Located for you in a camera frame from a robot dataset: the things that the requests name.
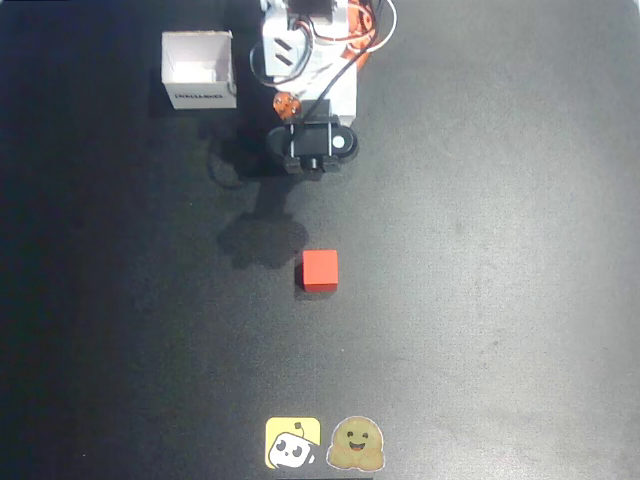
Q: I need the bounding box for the white cardboard box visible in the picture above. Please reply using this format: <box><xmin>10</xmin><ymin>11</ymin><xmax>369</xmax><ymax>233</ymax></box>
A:
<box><xmin>160</xmin><ymin>30</ymin><xmax>238</xmax><ymax>111</ymax></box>

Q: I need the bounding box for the white cable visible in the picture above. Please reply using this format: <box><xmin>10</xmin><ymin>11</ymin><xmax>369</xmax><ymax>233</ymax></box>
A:
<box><xmin>344</xmin><ymin>0</ymin><xmax>399</xmax><ymax>57</ymax></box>

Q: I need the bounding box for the black cable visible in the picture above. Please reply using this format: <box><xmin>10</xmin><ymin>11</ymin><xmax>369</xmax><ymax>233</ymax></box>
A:
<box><xmin>299</xmin><ymin>47</ymin><xmax>372</xmax><ymax>121</ymax></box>

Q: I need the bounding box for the smiling face sticker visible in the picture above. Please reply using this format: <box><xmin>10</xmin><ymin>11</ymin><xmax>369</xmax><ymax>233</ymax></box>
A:
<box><xmin>326</xmin><ymin>415</ymin><xmax>386</xmax><ymax>472</ymax></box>

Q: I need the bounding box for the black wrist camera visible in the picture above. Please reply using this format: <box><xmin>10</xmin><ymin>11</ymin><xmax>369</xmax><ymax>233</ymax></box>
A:
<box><xmin>266</xmin><ymin>99</ymin><xmax>360</xmax><ymax>182</ymax></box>

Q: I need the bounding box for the white robot arm orange base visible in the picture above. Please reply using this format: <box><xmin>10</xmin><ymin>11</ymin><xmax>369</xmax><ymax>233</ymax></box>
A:
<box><xmin>248</xmin><ymin>0</ymin><xmax>399</xmax><ymax>101</ymax></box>

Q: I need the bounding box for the red cube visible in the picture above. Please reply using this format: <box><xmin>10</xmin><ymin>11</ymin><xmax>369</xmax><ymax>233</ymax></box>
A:
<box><xmin>301</xmin><ymin>249</ymin><xmax>340</xmax><ymax>295</ymax></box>

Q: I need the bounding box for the yellow robot sticker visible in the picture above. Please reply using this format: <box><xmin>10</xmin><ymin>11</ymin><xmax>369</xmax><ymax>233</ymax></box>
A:
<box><xmin>264</xmin><ymin>416</ymin><xmax>322</xmax><ymax>470</ymax></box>

